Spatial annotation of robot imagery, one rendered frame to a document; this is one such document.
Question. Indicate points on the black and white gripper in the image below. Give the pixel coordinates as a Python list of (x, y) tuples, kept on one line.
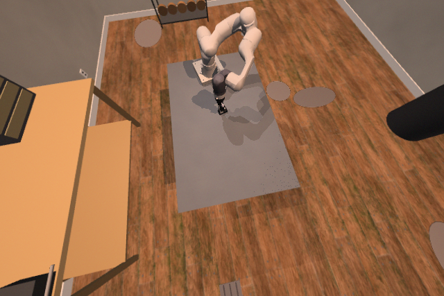
[(220, 104)]

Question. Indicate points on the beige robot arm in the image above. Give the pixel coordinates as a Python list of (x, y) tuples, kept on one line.
[(209, 44)]

